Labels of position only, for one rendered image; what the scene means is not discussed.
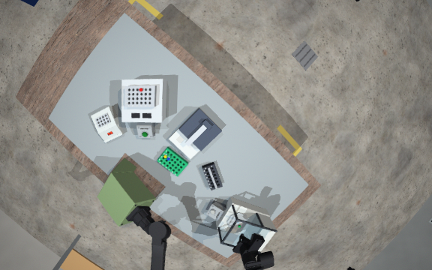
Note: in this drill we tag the grey bench mat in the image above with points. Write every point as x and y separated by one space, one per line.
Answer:
250 169

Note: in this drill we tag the white dry block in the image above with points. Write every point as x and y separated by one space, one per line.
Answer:
110 127

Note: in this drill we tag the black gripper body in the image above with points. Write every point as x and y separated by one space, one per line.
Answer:
236 249

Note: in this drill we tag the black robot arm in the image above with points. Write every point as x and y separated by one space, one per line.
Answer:
141 216

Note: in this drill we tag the green tube rack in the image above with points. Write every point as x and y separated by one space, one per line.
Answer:
176 162

